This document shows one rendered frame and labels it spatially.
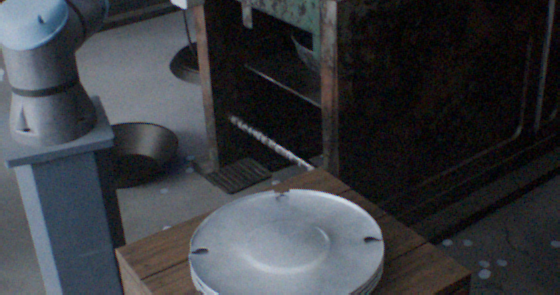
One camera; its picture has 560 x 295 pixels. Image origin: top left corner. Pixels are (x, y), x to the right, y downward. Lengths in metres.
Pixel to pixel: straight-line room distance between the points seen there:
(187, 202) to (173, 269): 0.79
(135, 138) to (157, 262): 1.04
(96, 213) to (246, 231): 0.34
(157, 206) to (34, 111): 0.69
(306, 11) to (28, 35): 0.57
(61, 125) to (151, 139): 0.86
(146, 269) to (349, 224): 0.32
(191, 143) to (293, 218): 1.04
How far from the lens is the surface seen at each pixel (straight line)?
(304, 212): 1.23
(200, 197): 1.97
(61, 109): 1.34
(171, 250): 1.22
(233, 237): 1.18
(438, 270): 1.16
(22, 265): 1.86
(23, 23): 1.29
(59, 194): 1.40
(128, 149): 2.21
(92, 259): 1.48
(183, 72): 2.60
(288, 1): 1.61
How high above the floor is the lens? 1.08
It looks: 29 degrees down
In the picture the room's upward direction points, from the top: 3 degrees counter-clockwise
